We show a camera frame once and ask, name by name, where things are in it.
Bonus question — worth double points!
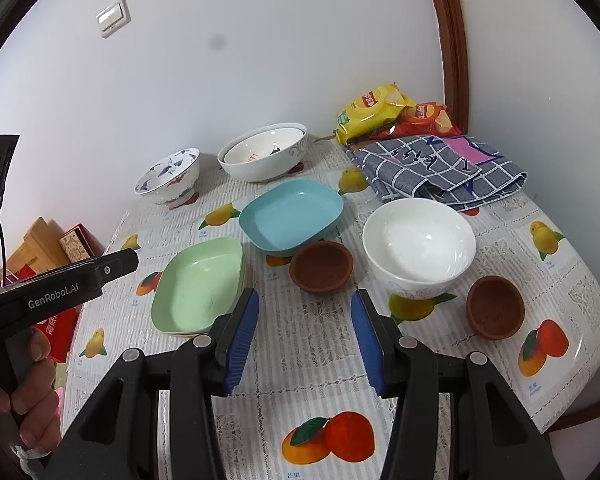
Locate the grey checked cloth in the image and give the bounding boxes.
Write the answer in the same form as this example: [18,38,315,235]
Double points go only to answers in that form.
[350,134,529,212]

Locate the white bowl with dark print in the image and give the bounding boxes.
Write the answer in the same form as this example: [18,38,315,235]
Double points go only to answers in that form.
[223,128,305,165]

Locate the small brown bowl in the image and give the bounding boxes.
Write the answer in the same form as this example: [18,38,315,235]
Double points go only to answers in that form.
[466,275,526,341]
[288,240,355,291]

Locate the plain white bowl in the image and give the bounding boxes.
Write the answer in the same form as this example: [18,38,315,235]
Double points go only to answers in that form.
[362,197,477,301]

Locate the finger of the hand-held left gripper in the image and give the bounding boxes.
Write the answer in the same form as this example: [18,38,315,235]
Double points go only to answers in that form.
[91,248,140,288]

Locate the white light switch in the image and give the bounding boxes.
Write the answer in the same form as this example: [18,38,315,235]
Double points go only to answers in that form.
[96,0,132,39]

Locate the person's left hand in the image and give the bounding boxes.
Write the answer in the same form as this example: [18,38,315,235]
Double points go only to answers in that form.
[0,329,64,457]

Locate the blue plate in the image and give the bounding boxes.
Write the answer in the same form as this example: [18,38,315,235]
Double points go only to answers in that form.
[238,178,344,252]

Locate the yellow chips bag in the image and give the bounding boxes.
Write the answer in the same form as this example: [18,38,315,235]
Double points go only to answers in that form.
[335,81,417,146]

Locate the green plate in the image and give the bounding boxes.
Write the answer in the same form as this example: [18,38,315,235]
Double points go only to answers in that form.
[151,236,245,335]

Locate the brown wooden door frame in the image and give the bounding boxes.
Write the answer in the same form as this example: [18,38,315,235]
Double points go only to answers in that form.
[422,0,471,136]

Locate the fruit print tablecloth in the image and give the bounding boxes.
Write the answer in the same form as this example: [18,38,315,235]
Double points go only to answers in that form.
[60,137,600,480]

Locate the red chips bag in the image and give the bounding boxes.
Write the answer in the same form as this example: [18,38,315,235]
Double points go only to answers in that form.
[372,101,463,140]

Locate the wooden box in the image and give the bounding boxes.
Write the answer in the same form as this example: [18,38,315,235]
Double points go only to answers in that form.
[5,216,71,281]

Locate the white bowl grey swirl pattern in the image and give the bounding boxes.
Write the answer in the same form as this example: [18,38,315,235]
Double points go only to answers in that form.
[217,122,309,182]

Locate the patterned brown box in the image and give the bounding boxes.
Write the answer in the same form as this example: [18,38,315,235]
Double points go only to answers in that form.
[59,223,106,263]

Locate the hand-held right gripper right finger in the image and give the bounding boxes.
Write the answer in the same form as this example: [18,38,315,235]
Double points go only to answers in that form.
[350,289,566,480]

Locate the white bowl blue flower pattern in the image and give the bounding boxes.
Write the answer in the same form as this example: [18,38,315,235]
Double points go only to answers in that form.
[133,148,201,207]

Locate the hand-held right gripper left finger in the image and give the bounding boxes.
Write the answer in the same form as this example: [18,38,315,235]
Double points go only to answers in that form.
[45,287,261,480]

